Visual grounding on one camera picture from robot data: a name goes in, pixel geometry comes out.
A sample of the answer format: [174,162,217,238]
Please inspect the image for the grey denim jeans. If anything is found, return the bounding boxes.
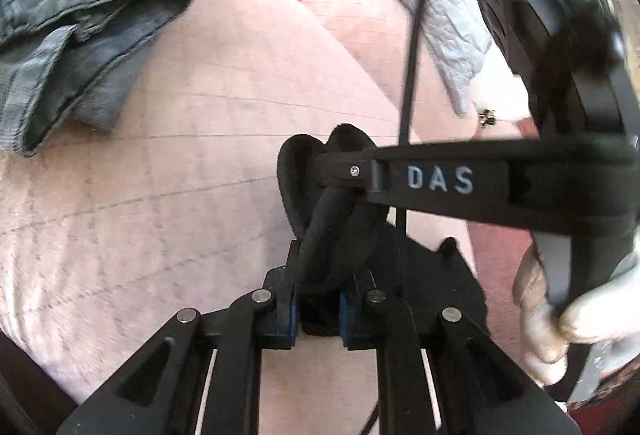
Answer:
[0,0,203,159]

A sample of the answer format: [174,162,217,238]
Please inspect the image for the black cable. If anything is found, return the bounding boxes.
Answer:
[396,0,473,146]

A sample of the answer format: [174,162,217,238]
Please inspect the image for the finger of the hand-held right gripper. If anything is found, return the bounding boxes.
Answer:
[312,149,375,192]

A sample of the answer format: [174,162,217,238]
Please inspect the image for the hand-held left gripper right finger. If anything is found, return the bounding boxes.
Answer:
[339,271,583,435]

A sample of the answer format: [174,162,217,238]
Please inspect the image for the person's right hand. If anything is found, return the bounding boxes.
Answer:
[512,245,640,387]

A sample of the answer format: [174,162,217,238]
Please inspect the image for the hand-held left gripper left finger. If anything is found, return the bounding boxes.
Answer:
[57,240,302,435]

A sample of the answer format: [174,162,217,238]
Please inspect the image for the pink blanket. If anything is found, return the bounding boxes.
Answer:
[0,0,481,416]

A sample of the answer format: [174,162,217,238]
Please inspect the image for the black pants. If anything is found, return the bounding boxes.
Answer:
[276,122,493,341]

